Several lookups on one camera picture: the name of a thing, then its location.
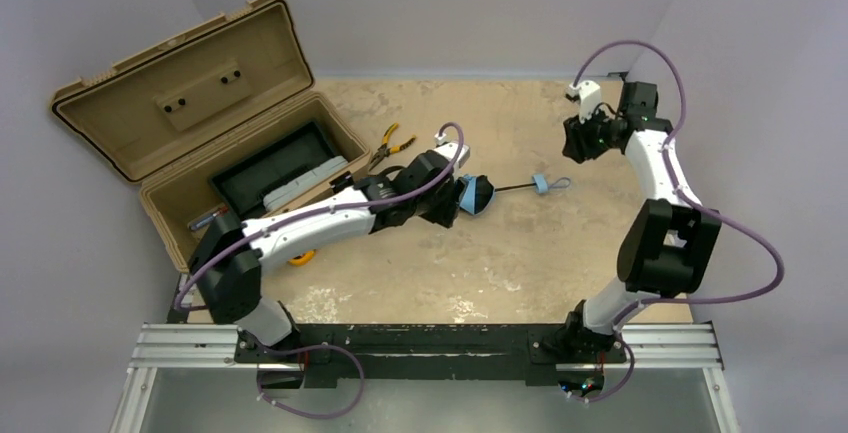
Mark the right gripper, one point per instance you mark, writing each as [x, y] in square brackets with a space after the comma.
[574, 139]

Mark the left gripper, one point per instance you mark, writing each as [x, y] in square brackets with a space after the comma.
[452, 198]

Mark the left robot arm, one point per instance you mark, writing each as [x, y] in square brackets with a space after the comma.
[228, 265]

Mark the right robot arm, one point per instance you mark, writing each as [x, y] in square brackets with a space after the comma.
[667, 248]

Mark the yellow tape measure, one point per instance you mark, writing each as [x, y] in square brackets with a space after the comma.
[302, 259]

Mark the grey box in toolbox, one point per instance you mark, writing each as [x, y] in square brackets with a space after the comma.
[302, 182]

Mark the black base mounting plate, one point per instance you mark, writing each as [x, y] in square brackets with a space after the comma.
[320, 355]

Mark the black toolbox tray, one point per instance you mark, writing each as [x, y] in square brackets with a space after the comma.
[244, 185]

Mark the tan plastic toolbox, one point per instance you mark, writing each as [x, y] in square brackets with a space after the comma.
[177, 116]

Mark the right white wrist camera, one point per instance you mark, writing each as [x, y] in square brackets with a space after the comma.
[587, 95]

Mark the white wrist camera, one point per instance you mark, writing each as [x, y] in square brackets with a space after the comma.
[452, 150]
[587, 95]

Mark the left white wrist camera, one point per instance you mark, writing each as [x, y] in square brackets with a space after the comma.
[452, 150]

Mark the aluminium rail frame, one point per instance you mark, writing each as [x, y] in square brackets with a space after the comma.
[675, 387]

